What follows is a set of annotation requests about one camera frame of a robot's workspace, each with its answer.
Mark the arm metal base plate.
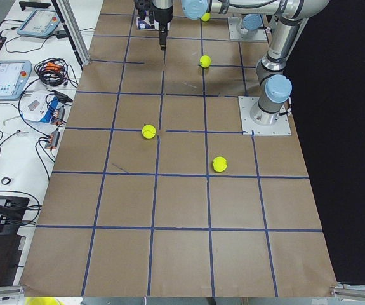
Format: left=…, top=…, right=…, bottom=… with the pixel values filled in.
left=238, top=96, right=291, bottom=136
left=228, top=14, right=267, bottom=43

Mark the yellow tennis ball centre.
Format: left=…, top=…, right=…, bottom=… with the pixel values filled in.
left=199, top=55, right=212, bottom=69

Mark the teach pendant tablet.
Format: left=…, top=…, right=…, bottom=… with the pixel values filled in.
left=0, top=60, right=32, bottom=101
left=17, top=9, right=60, bottom=38

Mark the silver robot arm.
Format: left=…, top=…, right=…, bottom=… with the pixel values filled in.
left=182, top=0, right=329, bottom=126

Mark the aluminium frame post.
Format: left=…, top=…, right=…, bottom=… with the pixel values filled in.
left=51, top=0, right=90, bottom=69

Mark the yellow tennis ball by tape knot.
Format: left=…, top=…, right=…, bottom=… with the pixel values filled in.
left=142, top=124, right=157, bottom=139

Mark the brown paper table cover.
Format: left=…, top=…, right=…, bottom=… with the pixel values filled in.
left=20, top=1, right=336, bottom=297

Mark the far teach pendant tablet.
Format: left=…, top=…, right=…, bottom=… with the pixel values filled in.
left=17, top=9, right=60, bottom=38

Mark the yellow tennis ball near base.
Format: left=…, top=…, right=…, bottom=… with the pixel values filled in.
left=201, top=13, right=211, bottom=22
left=212, top=156, right=228, bottom=173

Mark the bundle of black cables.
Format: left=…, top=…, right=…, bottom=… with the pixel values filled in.
left=34, top=57, right=79, bottom=88

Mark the white paper packet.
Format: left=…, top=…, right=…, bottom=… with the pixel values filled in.
left=20, top=90, right=60, bottom=123

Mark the clear Wilson tennis ball can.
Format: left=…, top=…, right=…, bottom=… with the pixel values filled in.
left=136, top=15, right=159, bottom=31

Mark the near teach pendant tablet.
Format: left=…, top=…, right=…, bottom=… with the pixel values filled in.
left=0, top=60, right=32, bottom=101

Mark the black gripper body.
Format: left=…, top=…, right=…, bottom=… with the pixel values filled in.
left=134, top=0, right=173, bottom=27

